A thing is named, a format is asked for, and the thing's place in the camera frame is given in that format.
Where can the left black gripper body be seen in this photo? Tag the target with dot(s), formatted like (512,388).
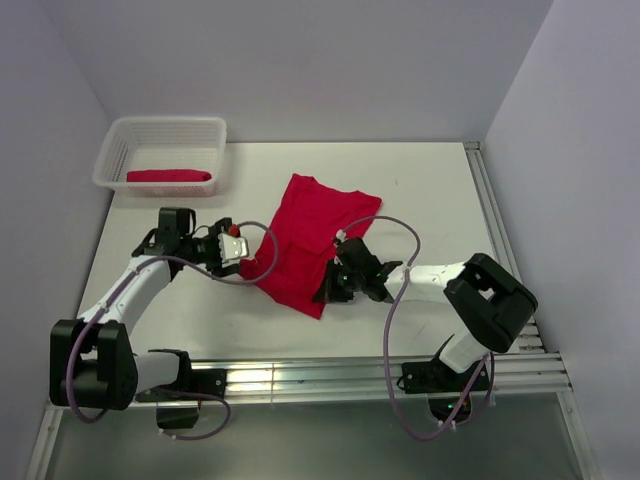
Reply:
(209,252)

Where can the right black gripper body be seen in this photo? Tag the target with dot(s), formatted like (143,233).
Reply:
(345,282)

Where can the red t shirt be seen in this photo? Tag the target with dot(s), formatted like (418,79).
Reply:
(303,229)
(168,176)

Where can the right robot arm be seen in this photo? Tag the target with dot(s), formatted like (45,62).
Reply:
(492,305)

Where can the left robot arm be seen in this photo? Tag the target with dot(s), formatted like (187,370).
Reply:
(92,363)

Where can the rolled red t shirt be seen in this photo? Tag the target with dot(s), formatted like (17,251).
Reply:
(168,176)

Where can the white plastic basket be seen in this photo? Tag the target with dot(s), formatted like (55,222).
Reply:
(141,143)

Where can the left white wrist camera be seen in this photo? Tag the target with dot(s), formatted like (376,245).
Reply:
(232,248)

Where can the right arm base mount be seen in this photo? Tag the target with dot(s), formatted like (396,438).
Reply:
(425,380)

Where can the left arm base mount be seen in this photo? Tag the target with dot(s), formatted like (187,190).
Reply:
(202,385)

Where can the aluminium right rail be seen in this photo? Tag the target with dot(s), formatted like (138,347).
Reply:
(529,341)

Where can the aluminium front rail frame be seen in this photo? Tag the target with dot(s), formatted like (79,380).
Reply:
(331,419)

